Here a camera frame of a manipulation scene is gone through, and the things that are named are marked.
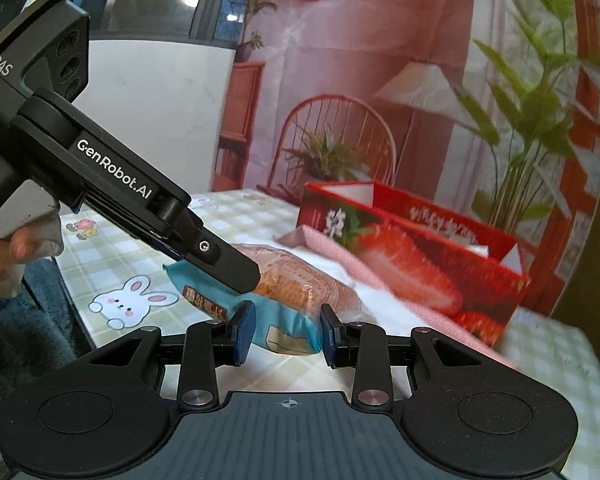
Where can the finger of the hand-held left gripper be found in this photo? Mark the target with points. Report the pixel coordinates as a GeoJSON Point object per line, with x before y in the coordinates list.
{"type": "Point", "coordinates": [220, 260]}

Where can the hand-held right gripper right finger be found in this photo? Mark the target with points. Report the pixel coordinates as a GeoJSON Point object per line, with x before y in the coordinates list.
{"type": "Point", "coordinates": [328, 342]}

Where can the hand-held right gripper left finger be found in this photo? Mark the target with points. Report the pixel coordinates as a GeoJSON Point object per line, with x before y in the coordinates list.
{"type": "Point", "coordinates": [242, 332]}

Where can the window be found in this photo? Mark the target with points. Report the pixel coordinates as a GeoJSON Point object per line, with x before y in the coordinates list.
{"type": "Point", "coordinates": [145, 5]}

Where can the printed room backdrop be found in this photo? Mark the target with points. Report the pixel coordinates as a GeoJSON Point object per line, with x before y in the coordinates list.
{"type": "Point", "coordinates": [380, 60]}

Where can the person's left hand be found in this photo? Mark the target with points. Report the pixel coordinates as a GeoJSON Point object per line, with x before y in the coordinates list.
{"type": "Point", "coordinates": [25, 247]}

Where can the red cardboard box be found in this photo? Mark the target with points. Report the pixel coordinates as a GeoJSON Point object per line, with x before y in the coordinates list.
{"type": "Point", "coordinates": [430, 260]}

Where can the blue and orange snack packet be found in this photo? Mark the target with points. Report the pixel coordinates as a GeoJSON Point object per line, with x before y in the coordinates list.
{"type": "Point", "coordinates": [290, 285]}

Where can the pink and white towel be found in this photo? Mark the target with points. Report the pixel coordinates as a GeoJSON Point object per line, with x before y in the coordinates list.
{"type": "Point", "coordinates": [340, 260]}

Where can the dark blue fluffy cloth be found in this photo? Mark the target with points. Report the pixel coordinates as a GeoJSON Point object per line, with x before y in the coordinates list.
{"type": "Point", "coordinates": [30, 330]}

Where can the checked rabbit print tablecloth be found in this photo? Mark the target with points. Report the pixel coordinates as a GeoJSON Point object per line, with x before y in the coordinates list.
{"type": "Point", "coordinates": [130, 240]}

